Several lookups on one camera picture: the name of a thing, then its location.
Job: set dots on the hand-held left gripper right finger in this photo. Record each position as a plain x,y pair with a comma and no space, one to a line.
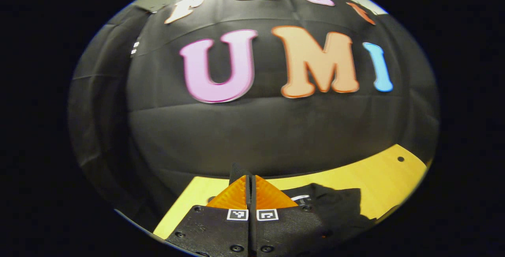
284,231

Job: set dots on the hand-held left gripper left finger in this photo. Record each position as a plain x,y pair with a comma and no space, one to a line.
213,231

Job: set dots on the black backdrop cloth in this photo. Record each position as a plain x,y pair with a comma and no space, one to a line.
256,131

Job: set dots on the black garment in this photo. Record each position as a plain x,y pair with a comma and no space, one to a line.
339,209

